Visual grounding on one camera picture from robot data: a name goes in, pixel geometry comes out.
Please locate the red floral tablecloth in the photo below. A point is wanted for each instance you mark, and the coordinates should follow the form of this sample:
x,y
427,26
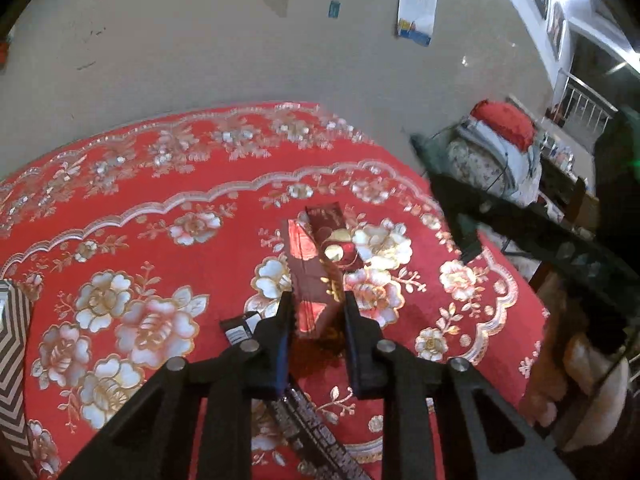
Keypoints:
x,y
150,200

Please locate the floral pillow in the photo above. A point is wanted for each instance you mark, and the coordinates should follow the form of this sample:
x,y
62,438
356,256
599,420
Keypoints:
x,y
475,162

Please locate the small framed wall picture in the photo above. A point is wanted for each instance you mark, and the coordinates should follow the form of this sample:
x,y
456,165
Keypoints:
x,y
557,30

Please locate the wall calendar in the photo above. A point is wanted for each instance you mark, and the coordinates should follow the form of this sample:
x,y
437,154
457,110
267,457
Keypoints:
x,y
417,5

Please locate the dark red gold packet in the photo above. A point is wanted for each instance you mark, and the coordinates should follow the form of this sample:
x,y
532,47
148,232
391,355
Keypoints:
x,y
320,280

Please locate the beige cloth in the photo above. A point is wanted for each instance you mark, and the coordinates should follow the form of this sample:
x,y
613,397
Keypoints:
x,y
575,385

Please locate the small blue wall sticker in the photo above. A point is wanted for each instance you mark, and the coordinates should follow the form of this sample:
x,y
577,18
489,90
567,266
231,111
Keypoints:
x,y
333,8

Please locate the grey white cloth pile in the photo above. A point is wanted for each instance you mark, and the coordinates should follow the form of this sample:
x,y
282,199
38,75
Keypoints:
x,y
525,170

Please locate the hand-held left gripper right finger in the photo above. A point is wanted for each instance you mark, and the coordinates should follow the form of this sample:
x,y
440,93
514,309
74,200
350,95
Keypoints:
x,y
352,360

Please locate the metal railing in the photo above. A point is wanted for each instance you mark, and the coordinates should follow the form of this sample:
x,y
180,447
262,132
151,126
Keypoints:
x,y
585,100

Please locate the wooden chair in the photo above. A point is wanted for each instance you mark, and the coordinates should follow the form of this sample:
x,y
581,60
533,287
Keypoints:
x,y
570,200

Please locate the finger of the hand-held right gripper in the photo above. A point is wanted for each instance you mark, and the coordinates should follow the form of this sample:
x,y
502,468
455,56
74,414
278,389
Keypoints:
x,y
470,205

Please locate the red cushion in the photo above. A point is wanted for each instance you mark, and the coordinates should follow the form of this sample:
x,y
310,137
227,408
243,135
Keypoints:
x,y
502,122

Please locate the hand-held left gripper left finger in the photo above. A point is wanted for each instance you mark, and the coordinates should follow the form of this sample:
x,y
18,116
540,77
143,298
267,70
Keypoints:
x,y
280,355

